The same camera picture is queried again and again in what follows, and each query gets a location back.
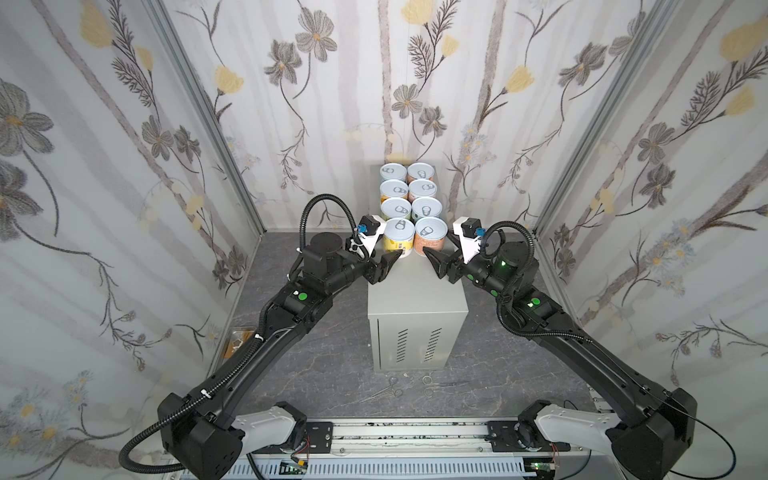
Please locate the grey metal cabinet box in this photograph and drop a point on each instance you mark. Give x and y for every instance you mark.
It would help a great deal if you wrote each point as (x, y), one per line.
(414, 317)

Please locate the yellow labelled can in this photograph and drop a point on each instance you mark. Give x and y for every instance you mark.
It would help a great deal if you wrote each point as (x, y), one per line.
(393, 188)

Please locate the pale teal can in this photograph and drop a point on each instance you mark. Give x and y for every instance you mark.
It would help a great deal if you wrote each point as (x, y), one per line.
(426, 207)

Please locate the orange labelled can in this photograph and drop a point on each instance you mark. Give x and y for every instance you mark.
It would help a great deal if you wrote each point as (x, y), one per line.
(420, 170)

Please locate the teal labelled can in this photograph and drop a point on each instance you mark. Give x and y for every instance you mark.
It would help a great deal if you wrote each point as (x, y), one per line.
(393, 171)

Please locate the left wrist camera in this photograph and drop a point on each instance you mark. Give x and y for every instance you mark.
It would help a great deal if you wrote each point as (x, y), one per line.
(367, 233)

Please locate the left steel scissors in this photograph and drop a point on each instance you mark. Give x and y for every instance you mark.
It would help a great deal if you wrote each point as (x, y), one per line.
(392, 389)

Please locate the right steel scissors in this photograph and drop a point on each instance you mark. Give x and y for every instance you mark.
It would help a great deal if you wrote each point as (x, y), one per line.
(431, 385)

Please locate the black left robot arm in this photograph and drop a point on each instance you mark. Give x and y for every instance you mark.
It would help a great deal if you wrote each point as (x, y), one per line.
(197, 432)

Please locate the pink labelled can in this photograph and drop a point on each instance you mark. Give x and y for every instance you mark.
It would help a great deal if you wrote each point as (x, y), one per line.
(420, 188)

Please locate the brown labelled can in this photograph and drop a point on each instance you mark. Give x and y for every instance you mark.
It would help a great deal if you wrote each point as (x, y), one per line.
(430, 232)

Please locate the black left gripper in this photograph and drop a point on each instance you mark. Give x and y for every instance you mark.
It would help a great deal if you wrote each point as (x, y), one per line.
(369, 268)

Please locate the green labelled can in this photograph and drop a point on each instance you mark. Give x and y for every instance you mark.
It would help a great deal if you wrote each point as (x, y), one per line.
(396, 208)

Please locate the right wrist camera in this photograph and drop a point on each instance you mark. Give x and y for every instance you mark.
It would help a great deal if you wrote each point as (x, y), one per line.
(470, 233)

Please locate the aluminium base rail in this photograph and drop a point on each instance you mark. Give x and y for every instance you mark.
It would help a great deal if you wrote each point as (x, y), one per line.
(271, 445)

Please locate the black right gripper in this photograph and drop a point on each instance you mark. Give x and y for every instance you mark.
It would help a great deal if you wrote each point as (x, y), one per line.
(455, 268)

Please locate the steel scissors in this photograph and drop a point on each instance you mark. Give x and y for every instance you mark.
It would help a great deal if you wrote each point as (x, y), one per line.
(431, 385)
(392, 389)

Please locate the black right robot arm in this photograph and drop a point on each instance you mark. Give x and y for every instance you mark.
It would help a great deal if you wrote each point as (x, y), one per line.
(649, 428)

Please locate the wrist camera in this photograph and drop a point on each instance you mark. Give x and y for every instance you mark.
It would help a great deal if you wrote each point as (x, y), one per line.
(367, 233)
(470, 233)

